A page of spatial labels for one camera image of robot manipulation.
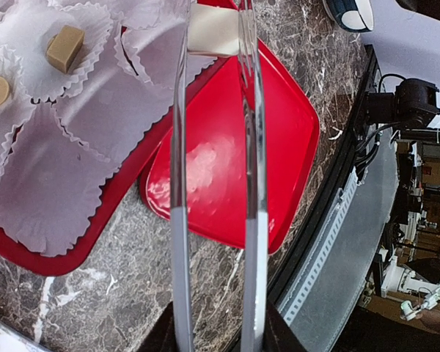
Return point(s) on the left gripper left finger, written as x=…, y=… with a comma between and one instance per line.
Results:
x=162, y=336

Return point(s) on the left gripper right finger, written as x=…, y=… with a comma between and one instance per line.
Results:
x=278, y=337

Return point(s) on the white chocolate bar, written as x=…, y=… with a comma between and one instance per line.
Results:
x=213, y=31

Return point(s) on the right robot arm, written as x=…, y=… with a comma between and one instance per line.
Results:
x=406, y=41

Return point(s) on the floral rectangular tray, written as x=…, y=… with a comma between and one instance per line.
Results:
x=10, y=341

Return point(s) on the red box lid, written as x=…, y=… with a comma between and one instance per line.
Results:
x=216, y=156

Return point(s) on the red box with paper cups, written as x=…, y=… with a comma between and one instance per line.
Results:
x=65, y=138

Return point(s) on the white and dark bowl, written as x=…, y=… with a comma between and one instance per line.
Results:
x=351, y=15

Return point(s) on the white slotted cable duct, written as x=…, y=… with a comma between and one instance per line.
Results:
x=301, y=287

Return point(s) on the black front table rail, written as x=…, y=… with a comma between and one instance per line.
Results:
x=300, y=238

